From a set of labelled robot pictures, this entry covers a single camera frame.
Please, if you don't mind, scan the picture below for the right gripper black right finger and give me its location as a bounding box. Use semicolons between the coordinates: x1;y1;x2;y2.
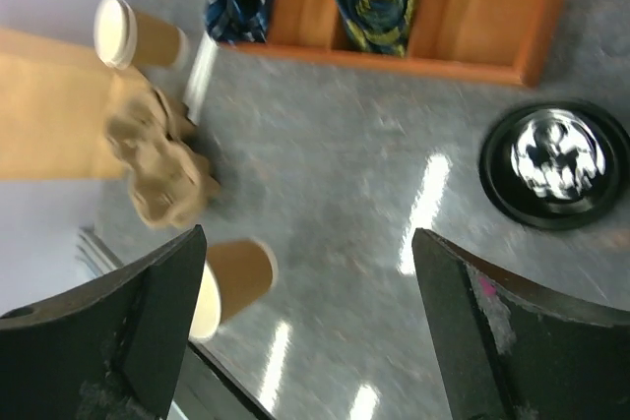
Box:
412;229;629;419

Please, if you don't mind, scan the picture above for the orange wooden compartment tray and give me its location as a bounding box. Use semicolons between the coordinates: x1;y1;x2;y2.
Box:
234;0;565;87

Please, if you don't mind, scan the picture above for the brown paper coffee cup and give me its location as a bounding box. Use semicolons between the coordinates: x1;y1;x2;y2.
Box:
189;239;279;343

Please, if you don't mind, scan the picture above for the brown paper bag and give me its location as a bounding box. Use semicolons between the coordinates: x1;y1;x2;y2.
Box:
1;29;148;180

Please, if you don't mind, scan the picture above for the aluminium frame post left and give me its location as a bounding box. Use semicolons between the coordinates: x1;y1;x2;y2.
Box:
76;227;124;277

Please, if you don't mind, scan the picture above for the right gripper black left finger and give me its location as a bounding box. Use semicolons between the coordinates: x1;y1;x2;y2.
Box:
1;225;207;419

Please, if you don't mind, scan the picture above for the blue striped rolled cloth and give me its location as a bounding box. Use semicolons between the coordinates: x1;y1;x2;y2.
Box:
204;0;273;44

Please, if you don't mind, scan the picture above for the left white wrapped straw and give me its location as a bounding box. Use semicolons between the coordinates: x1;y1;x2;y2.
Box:
183;32;220;125

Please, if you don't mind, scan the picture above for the pulp cardboard cup carrier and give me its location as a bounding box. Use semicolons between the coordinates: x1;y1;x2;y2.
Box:
104;86;221;228

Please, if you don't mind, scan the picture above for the stack of black lids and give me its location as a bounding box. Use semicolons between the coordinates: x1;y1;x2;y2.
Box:
477;99;629;231

